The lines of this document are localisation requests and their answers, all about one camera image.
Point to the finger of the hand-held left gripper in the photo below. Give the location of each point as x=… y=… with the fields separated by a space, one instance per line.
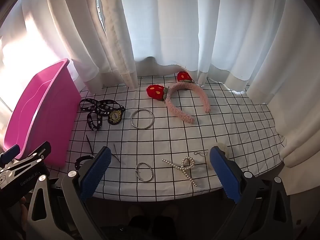
x=37 y=152
x=10 y=152

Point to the black hair pin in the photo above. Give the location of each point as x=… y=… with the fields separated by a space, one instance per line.
x=116 y=152
x=89 y=145

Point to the person's legs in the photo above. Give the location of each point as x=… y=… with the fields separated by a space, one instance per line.
x=150 y=220

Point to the pearl hair clip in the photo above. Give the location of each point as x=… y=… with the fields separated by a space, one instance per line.
x=178 y=167

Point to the pink knitted strawberry headband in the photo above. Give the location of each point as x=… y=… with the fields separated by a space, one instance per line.
x=175 y=110

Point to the black claw hair clip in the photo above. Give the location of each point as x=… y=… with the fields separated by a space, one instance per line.
x=80 y=160

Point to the large silver bangle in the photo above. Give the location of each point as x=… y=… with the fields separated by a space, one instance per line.
x=131 y=120

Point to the sheer white curtain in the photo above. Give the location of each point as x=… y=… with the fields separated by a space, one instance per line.
x=32 y=25
x=175 y=22

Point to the black printed ribbon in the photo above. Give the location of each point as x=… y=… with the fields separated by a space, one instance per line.
x=115 y=116

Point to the person's left hand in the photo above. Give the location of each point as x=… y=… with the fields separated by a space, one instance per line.
x=23 y=212

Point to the cream thick curtain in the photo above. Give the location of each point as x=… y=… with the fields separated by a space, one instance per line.
x=82 y=30
x=295 y=92

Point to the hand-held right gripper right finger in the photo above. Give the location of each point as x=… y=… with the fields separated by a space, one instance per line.
x=225 y=175

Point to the pink plastic basin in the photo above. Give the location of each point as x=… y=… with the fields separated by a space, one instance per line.
x=42 y=100

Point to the small silver bangle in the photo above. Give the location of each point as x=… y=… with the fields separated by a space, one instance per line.
x=137 y=171

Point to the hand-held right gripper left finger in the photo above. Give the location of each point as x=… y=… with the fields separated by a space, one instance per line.
x=96 y=175

